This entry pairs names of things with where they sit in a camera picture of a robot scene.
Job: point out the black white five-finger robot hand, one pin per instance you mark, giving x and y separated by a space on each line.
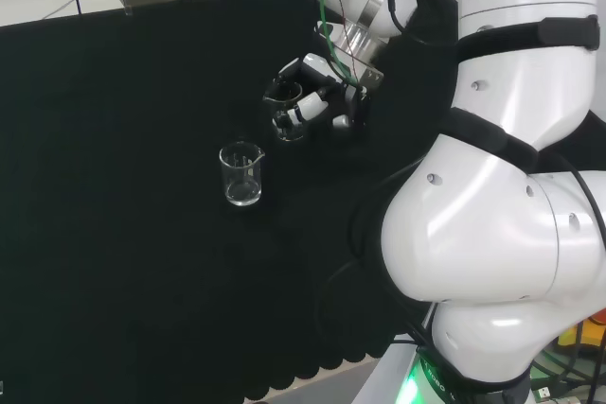
315 73

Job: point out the small clear glass beaker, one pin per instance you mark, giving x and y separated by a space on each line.
291 135

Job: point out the clear glass beaker with spout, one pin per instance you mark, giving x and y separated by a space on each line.
242 196

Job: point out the black bench cloth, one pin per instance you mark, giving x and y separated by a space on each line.
118 186

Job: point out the yellow emergency stop button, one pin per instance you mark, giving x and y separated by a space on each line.
584 328

